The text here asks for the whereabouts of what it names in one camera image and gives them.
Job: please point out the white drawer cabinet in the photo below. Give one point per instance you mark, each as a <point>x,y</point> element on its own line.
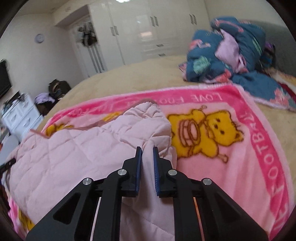
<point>22,117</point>

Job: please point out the white glossy wardrobe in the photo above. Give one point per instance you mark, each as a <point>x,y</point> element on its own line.
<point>133,31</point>

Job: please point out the blue floral crumpled duvet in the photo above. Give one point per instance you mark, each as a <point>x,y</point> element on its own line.
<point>237,51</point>

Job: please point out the dark clothes and bags pile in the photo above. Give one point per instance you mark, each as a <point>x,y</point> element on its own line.
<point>57,89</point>

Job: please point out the round purple wall clock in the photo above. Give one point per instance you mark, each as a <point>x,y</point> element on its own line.
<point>39,38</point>

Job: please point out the pink bear football blanket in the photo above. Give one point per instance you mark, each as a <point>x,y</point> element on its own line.
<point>217,132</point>

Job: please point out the grey upholstered headboard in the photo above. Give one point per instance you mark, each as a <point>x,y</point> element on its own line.
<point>284,45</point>

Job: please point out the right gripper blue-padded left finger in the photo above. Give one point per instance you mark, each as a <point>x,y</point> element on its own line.
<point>92,209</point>

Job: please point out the pink quilted padded jacket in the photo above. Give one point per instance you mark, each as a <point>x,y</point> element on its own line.
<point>48,168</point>

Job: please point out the black wall-mounted television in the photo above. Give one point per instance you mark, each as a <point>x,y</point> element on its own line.
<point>5,83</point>

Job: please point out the grey low bench cabinet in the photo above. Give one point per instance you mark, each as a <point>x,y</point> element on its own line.
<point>10,143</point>

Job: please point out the lilac garment on pile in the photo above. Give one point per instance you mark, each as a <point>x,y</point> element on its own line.
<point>43,97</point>

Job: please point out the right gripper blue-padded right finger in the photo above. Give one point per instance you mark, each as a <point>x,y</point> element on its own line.
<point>202,210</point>

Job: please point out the white door with hanging bags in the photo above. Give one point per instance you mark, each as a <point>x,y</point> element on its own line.
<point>87,48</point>

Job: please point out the beige bed cover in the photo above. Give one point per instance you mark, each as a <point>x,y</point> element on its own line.
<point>163,73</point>

